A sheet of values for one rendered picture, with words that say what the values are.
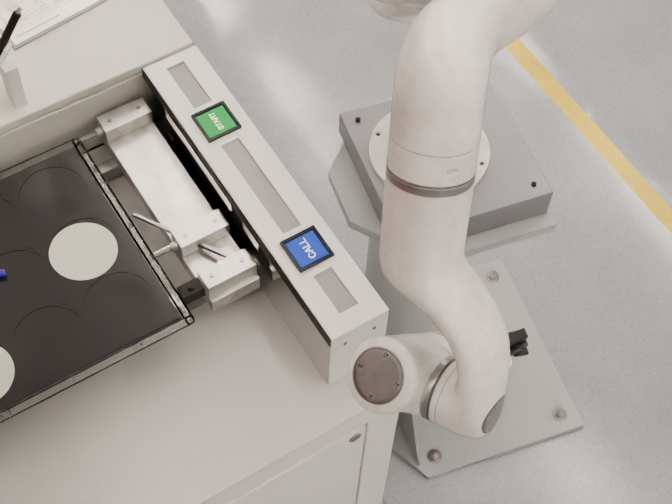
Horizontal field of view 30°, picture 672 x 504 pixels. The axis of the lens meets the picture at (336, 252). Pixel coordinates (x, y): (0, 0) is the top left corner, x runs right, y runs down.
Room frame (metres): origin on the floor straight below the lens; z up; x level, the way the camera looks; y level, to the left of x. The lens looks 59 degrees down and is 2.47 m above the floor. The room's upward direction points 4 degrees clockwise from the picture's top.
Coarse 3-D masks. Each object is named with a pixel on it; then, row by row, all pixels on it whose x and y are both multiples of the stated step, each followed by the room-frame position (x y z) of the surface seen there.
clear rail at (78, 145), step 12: (84, 156) 1.10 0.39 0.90; (96, 168) 1.08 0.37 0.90; (96, 180) 1.06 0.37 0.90; (108, 192) 1.03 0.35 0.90; (120, 204) 1.01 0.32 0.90; (120, 216) 0.99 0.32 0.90; (132, 228) 0.97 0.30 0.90; (144, 240) 0.96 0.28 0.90; (144, 252) 0.93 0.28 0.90; (156, 264) 0.91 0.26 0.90; (156, 276) 0.90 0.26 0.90; (168, 288) 0.88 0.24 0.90; (180, 300) 0.86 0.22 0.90; (180, 312) 0.84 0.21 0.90
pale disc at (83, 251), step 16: (80, 224) 0.98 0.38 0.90; (96, 224) 0.98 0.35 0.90; (64, 240) 0.95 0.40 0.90; (80, 240) 0.95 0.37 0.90; (96, 240) 0.95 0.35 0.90; (112, 240) 0.95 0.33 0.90; (64, 256) 0.92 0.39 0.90; (80, 256) 0.92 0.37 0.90; (96, 256) 0.92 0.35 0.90; (112, 256) 0.92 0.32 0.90; (64, 272) 0.89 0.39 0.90; (80, 272) 0.89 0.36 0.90; (96, 272) 0.90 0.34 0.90
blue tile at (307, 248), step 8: (312, 232) 0.95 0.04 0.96; (296, 240) 0.93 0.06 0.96; (304, 240) 0.93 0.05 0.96; (312, 240) 0.94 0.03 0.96; (288, 248) 0.92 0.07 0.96; (296, 248) 0.92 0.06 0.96; (304, 248) 0.92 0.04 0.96; (312, 248) 0.92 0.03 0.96; (320, 248) 0.92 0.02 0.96; (296, 256) 0.91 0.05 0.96; (304, 256) 0.91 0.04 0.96; (312, 256) 0.91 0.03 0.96; (320, 256) 0.91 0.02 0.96; (304, 264) 0.90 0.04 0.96
